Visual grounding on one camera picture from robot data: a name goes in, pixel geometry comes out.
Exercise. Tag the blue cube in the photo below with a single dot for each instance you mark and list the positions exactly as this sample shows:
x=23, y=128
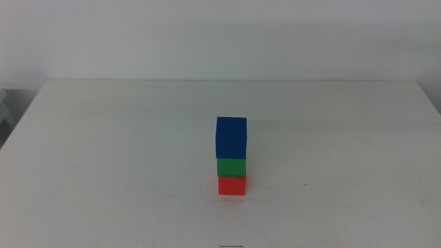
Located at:
x=231, y=137

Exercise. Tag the green cube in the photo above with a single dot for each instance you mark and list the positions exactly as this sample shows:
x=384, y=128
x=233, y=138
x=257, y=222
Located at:
x=231, y=167

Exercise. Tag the red cube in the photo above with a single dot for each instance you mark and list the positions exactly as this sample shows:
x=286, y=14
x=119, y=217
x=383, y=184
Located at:
x=232, y=186

